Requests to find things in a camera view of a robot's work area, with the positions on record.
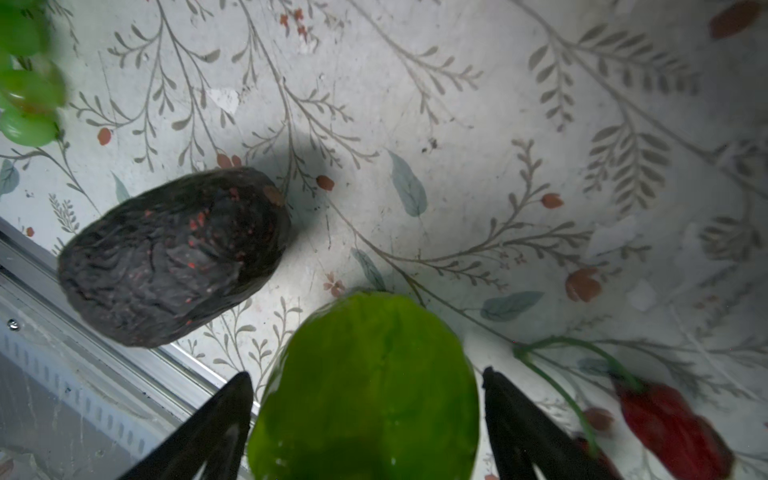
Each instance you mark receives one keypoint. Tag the green bumpy fake fruit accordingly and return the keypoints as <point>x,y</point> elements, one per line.
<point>371,386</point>

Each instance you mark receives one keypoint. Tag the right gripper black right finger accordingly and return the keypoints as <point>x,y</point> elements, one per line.
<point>526,444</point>

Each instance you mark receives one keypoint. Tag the green fake grape bunch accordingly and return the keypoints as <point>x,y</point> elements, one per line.
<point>32,86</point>

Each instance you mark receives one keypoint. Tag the red fake cherry pair left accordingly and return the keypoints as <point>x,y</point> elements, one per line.
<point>685,443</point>

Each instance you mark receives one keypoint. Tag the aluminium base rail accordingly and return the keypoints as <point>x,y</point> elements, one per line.
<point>73,404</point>

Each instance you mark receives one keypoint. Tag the dark fake avocado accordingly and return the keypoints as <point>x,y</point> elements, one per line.
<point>168,261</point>

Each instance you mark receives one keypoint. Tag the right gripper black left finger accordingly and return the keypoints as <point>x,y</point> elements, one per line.
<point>210,444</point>

